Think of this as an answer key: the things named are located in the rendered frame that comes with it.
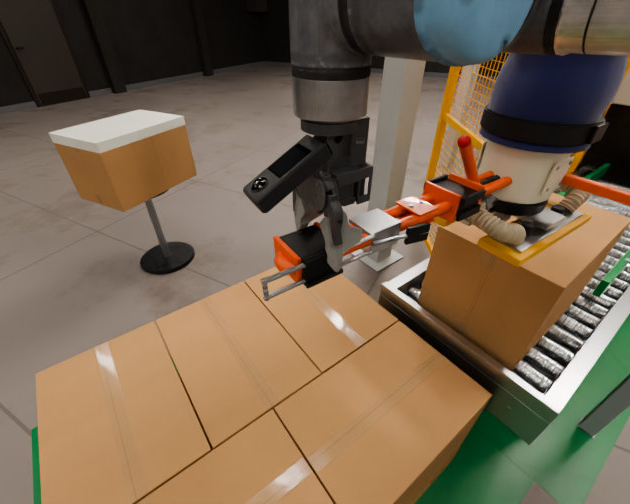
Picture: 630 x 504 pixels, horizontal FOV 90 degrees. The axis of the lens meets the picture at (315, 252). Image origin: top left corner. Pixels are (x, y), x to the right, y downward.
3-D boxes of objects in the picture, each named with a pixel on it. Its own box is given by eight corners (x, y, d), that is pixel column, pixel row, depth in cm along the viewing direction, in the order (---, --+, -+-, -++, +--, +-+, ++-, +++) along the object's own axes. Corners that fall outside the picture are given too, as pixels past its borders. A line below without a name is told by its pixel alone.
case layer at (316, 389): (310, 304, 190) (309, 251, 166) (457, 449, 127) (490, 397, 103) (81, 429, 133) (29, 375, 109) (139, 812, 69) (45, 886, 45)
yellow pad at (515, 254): (549, 206, 89) (557, 189, 86) (589, 221, 82) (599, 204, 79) (475, 245, 74) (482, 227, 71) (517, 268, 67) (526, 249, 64)
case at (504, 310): (490, 253, 164) (520, 181, 140) (577, 297, 138) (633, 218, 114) (416, 305, 134) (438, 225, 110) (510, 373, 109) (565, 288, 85)
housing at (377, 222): (374, 227, 62) (376, 206, 59) (399, 243, 57) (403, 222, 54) (345, 238, 59) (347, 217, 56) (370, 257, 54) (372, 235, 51)
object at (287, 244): (317, 244, 56) (316, 220, 53) (342, 266, 51) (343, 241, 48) (275, 260, 53) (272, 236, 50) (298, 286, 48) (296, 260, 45)
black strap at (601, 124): (513, 112, 83) (519, 95, 81) (618, 134, 68) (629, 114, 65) (459, 126, 73) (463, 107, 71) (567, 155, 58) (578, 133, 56)
